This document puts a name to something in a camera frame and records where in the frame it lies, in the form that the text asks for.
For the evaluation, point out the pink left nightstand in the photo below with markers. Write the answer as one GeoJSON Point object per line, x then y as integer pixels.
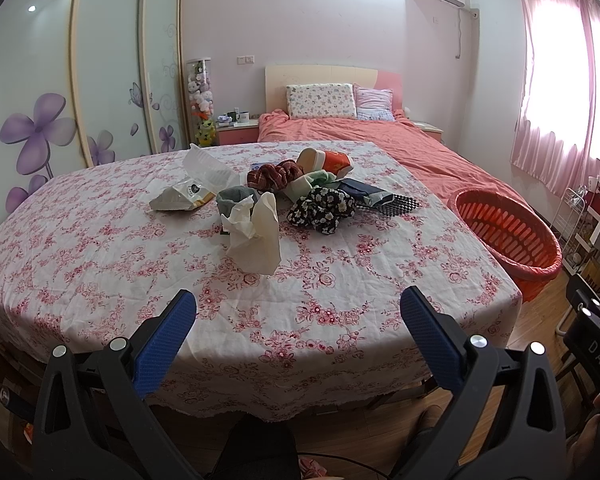
{"type": "Point", "coordinates": [238, 133]}

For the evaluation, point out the pink window curtain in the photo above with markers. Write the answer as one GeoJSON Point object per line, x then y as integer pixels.
{"type": "Point", "coordinates": [557, 134]}

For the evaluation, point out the white tissue paper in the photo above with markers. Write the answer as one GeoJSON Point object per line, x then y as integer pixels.
{"type": "Point", "coordinates": [253, 228]}

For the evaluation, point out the black floral fabric scrunchie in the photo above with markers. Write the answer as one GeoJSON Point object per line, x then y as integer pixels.
{"type": "Point", "coordinates": [321, 210]}

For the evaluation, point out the mint green sock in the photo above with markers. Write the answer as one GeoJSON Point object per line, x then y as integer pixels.
{"type": "Point", "coordinates": [301, 187]}

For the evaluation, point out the white snack wrapper bag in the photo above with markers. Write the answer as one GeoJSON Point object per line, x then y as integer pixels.
{"type": "Point", "coordinates": [186, 195]}

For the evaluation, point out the white mug on nightstand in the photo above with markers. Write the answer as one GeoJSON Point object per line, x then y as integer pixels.
{"type": "Point", "coordinates": [243, 116]}

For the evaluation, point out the right hand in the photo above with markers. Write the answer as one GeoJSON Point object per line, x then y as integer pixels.
{"type": "Point", "coordinates": [581, 448]}

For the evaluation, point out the navy blue fabric pouch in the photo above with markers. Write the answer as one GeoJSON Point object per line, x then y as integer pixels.
{"type": "Point", "coordinates": [365, 194]}

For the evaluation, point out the red plastic laundry basket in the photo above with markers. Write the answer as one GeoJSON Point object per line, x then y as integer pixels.
{"type": "Point", "coordinates": [522, 243]}

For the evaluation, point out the right nightstand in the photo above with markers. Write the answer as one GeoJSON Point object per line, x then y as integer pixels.
{"type": "Point", "coordinates": [430, 130]}

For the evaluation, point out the grey sock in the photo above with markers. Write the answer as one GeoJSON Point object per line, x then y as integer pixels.
{"type": "Point", "coordinates": [227, 199]}

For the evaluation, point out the white wire storage rack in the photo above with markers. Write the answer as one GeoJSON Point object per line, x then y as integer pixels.
{"type": "Point", "coordinates": [576, 225]}

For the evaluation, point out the pink striped pillow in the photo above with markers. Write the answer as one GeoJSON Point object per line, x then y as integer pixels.
{"type": "Point", "coordinates": [373, 105]}

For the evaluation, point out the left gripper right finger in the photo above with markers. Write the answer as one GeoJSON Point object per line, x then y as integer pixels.
{"type": "Point", "coordinates": [438, 337]}

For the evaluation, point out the white wall outlet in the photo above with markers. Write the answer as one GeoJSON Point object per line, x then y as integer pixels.
{"type": "Point", "coordinates": [245, 60]}

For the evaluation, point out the black mesh anti-slip mat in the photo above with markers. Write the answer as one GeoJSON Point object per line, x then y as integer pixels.
{"type": "Point", "coordinates": [391, 205]}

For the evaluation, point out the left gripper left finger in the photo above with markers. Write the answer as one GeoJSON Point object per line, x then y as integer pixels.
{"type": "Point", "coordinates": [158, 340]}

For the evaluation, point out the red white paper cup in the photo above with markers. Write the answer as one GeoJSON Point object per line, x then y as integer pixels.
{"type": "Point", "coordinates": [312, 159]}

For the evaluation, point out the floral pink white tablecloth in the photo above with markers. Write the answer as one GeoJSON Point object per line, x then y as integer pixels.
{"type": "Point", "coordinates": [85, 259]}

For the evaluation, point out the floral white pillow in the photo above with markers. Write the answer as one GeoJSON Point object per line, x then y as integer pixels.
{"type": "Point", "coordinates": [309, 101]}

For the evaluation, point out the sliding wardrobe with purple flowers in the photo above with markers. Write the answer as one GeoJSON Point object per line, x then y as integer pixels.
{"type": "Point", "coordinates": [84, 83]}

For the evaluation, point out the dark red striped scrunchie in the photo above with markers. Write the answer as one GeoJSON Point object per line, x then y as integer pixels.
{"type": "Point", "coordinates": [274, 179]}

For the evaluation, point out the bed with coral duvet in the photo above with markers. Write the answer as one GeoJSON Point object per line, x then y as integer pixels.
{"type": "Point", "coordinates": [442, 170]}

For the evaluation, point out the clear plastic bag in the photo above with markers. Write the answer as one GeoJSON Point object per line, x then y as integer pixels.
{"type": "Point", "coordinates": [208, 172]}

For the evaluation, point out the cream wooden headboard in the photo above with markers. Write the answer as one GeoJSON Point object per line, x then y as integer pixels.
{"type": "Point", "coordinates": [276, 77]}

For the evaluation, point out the clear tube of plush toys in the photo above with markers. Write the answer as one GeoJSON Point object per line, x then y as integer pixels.
{"type": "Point", "coordinates": [201, 104]}

